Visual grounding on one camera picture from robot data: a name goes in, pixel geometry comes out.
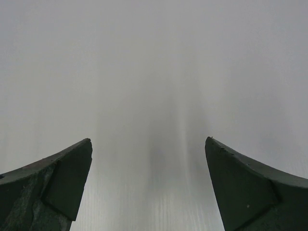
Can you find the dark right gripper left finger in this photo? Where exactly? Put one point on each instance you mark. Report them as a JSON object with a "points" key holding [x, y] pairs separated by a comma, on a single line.
{"points": [[45, 195]]}

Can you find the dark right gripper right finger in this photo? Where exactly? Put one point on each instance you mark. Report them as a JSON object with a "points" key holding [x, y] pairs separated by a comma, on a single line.
{"points": [[253, 196]]}

